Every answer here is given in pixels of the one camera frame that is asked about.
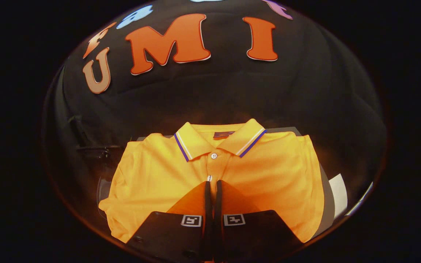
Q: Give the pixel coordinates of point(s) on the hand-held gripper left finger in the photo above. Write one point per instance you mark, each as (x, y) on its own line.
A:
(208, 204)

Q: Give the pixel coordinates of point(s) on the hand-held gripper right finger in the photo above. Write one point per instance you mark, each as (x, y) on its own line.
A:
(218, 204)

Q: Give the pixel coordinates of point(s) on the yellow polo shirt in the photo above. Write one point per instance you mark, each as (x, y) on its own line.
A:
(269, 175)

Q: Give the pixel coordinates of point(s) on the black backdrop cloth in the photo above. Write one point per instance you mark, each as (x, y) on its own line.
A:
(214, 95)

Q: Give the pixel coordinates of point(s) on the white paper sheet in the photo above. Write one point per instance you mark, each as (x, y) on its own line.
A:
(338, 197)

